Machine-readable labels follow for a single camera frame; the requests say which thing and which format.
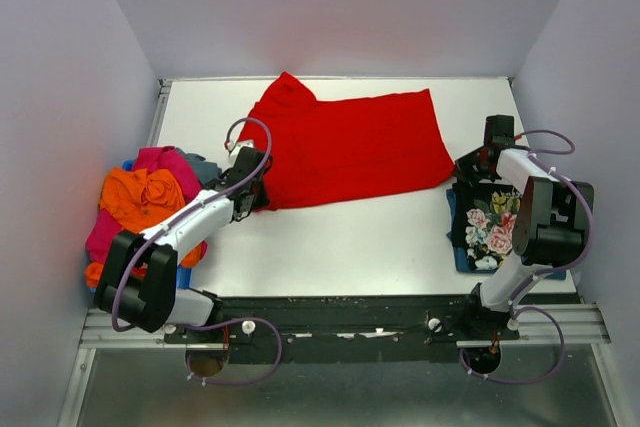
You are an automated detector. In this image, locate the black floral folded t shirt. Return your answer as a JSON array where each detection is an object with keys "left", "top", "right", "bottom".
[{"left": 449, "top": 181, "right": 524, "bottom": 273}]

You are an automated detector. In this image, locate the grey blue t shirt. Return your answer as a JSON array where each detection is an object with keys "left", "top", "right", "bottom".
[{"left": 176, "top": 148, "right": 222, "bottom": 187}]

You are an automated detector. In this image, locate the orange t shirt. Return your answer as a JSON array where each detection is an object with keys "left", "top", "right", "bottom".
[{"left": 83, "top": 167, "right": 209, "bottom": 293}]

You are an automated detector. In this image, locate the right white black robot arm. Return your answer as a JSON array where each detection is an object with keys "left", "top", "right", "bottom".
[{"left": 454, "top": 115, "right": 595, "bottom": 339}]

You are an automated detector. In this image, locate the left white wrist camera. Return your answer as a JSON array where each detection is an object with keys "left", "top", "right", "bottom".
[{"left": 224, "top": 139, "right": 254, "bottom": 156}]

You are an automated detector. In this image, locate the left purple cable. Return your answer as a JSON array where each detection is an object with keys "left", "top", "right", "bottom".
[{"left": 110, "top": 116, "right": 284, "bottom": 388}]

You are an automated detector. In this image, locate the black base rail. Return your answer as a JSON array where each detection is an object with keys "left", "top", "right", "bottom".
[{"left": 164, "top": 295, "right": 519, "bottom": 364}]

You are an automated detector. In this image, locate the red t shirt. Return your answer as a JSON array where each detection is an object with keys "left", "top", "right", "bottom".
[{"left": 239, "top": 73, "right": 454, "bottom": 210}]

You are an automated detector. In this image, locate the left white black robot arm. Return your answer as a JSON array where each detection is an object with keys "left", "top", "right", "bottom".
[{"left": 94, "top": 146, "right": 272, "bottom": 342}]

